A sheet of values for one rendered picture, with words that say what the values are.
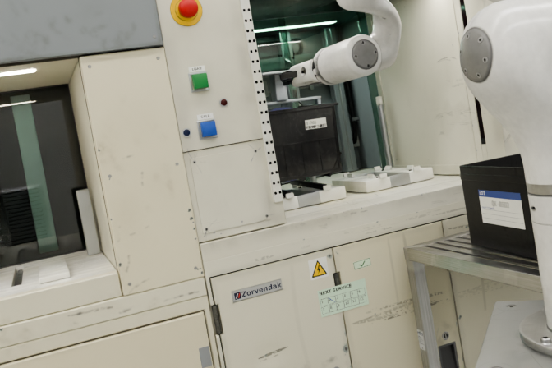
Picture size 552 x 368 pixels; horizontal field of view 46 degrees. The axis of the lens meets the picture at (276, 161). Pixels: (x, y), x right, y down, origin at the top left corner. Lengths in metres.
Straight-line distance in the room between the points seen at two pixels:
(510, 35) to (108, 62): 0.82
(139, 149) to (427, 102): 0.88
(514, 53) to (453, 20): 0.98
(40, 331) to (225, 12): 0.74
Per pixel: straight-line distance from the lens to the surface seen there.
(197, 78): 1.35
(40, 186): 1.76
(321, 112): 1.66
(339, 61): 1.34
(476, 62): 0.79
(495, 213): 1.36
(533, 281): 1.20
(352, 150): 2.42
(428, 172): 1.81
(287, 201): 1.62
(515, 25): 0.78
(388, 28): 1.38
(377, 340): 1.55
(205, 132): 1.34
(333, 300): 1.48
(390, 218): 1.52
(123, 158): 1.32
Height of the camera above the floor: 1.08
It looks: 3 degrees down
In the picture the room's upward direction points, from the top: 10 degrees counter-clockwise
